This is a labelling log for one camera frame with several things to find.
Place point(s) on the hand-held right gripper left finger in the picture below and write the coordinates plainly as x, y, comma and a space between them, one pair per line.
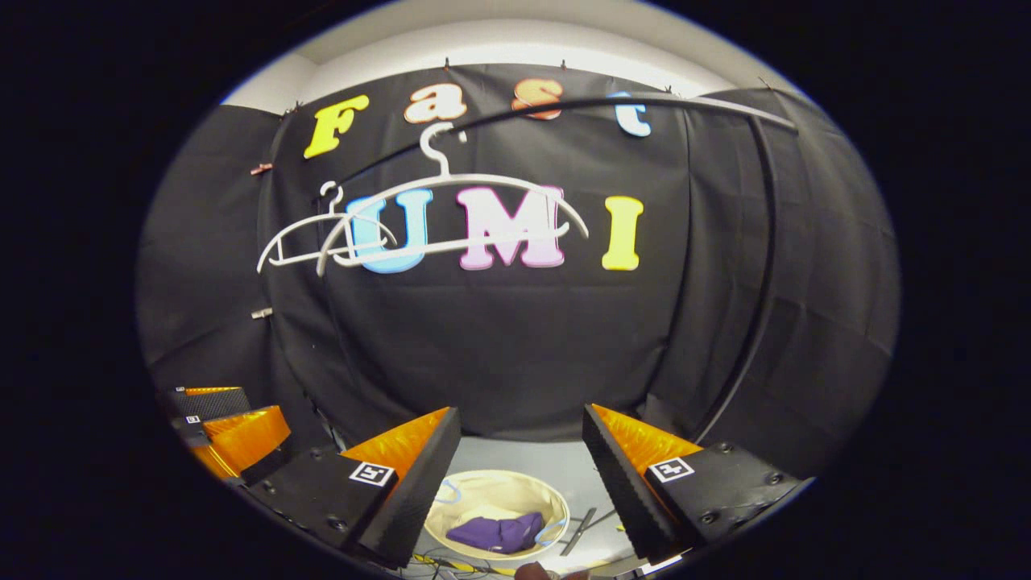
419, 491

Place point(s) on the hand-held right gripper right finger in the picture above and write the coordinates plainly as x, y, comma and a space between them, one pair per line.
624, 491

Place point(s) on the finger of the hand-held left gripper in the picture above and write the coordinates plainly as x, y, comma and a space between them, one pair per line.
266, 467
213, 403

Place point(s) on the beige laundry hamper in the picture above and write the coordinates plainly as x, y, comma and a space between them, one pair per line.
491, 495

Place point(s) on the white plastic hanger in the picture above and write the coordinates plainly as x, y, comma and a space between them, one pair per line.
445, 177
330, 216

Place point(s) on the black clothes rack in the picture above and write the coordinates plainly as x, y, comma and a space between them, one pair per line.
725, 109

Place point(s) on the black backdrop cloth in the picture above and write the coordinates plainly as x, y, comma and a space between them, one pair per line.
499, 354

